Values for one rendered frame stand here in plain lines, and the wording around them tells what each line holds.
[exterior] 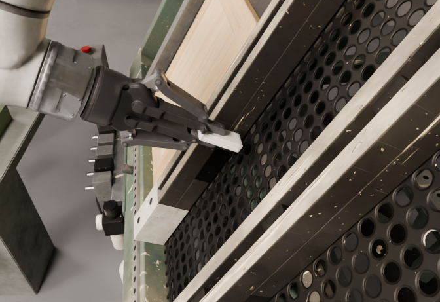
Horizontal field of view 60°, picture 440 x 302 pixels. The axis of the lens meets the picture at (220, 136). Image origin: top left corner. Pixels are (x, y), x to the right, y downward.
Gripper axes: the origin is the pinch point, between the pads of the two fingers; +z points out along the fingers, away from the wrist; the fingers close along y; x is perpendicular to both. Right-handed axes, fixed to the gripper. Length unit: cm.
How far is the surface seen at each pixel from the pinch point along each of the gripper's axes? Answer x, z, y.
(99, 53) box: 91, -11, -43
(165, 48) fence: 69, 5, -21
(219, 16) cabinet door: 45.5, 6.6, 2.8
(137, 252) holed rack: 4.9, 2.8, -38.9
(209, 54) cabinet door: 38.0, 6.6, -4.0
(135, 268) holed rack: 1.7, 2.8, -39.9
